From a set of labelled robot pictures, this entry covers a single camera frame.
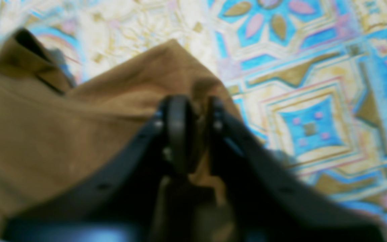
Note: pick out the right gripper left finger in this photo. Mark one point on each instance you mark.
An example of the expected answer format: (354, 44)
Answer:
(116, 203)

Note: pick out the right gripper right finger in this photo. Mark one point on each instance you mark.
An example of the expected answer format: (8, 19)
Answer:
(269, 203)

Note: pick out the brown t-shirt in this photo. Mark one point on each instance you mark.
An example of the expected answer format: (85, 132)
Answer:
(53, 133)

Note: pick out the patterned tablecloth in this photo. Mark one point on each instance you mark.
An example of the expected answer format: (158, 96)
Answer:
(309, 77)

